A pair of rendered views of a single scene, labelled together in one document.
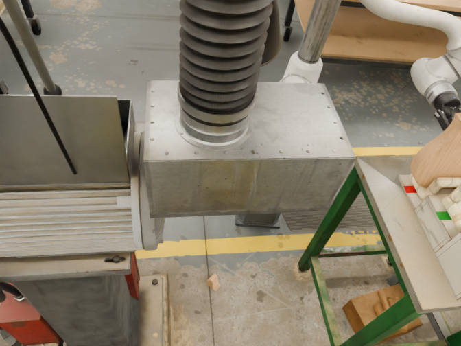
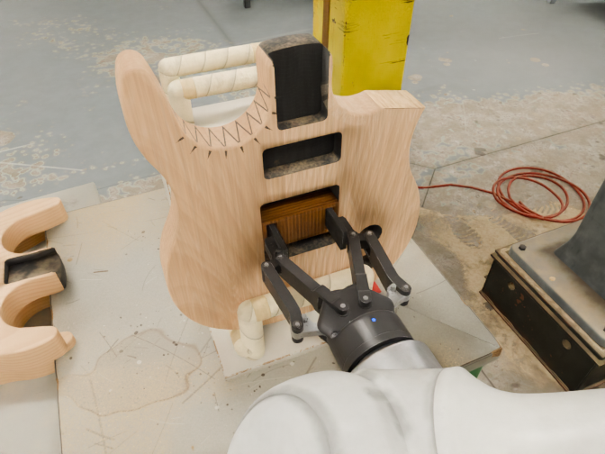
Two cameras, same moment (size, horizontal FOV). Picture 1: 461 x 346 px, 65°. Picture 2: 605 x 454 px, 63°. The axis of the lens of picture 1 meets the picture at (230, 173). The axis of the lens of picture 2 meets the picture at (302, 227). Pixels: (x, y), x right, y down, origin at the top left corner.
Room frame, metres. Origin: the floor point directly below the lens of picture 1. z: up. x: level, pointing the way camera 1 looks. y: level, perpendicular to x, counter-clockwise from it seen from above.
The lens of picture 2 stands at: (1.34, -0.81, 1.57)
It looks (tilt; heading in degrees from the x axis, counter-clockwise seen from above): 44 degrees down; 171
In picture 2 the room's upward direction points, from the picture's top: straight up
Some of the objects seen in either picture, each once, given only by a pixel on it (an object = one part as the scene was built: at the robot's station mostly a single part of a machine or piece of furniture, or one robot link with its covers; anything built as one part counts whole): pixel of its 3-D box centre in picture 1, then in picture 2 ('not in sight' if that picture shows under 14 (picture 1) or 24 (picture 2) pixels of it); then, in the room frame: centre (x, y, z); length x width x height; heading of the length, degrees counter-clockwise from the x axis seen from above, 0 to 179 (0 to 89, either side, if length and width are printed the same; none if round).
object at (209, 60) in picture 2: not in sight; (217, 59); (0.53, -0.83, 1.20); 0.20 x 0.03 x 0.03; 103
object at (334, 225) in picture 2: not in sight; (331, 222); (0.91, -0.71, 1.15); 0.07 x 0.01 x 0.03; 12
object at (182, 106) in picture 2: not in sight; (183, 117); (0.63, -0.90, 1.15); 0.03 x 0.03 x 0.09
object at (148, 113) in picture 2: not in sight; (163, 106); (0.91, -0.88, 1.33); 0.07 x 0.04 x 0.10; 103
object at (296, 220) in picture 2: not in sight; (297, 219); (0.89, -0.75, 1.15); 0.10 x 0.03 x 0.05; 103
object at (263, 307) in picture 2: not in sight; (308, 293); (0.92, -0.74, 1.04); 0.20 x 0.03 x 0.03; 103
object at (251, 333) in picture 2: not in sight; (251, 332); (0.94, -0.82, 0.99); 0.03 x 0.03 x 0.09
